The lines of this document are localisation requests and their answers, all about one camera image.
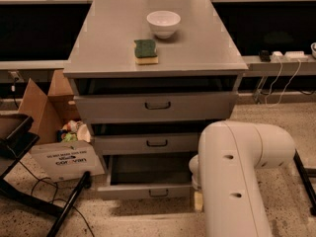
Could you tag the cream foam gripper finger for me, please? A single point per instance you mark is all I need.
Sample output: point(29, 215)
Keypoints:
point(198, 201)

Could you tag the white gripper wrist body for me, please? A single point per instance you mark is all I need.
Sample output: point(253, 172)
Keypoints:
point(195, 172)

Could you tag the grey bottom drawer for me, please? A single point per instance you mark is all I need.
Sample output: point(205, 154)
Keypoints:
point(156, 175)

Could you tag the grey drawer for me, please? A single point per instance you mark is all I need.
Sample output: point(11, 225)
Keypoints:
point(156, 175)
point(146, 143)
point(155, 107)

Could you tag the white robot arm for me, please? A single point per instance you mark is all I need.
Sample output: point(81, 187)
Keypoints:
point(229, 152)

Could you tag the grey middle drawer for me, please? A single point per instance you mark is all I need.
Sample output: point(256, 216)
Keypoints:
point(146, 143)

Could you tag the grey top drawer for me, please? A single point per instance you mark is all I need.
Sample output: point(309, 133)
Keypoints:
point(155, 107)

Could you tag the grey drawer cabinet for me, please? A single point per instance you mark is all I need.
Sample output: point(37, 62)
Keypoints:
point(199, 57)

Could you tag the black stand leg right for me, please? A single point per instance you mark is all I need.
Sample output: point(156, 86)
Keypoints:
point(305, 175)

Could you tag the green yellow sponge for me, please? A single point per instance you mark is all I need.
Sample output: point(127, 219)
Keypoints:
point(145, 51)

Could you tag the crumpled trash in box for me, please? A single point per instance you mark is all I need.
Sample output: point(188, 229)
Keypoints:
point(74, 131)

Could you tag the black power adapter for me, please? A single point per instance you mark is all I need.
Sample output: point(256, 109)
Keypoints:
point(264, 56)

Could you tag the brown cardboard box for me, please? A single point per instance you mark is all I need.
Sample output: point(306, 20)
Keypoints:
point(60, 160)

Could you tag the white ceramic bowl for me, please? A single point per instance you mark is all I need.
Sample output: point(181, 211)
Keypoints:
point(163, 24)

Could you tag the white power strip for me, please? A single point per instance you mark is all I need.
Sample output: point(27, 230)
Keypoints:
point(289, 56)

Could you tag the black stand frame left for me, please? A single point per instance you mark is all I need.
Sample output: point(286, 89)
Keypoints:
point(30, 202)

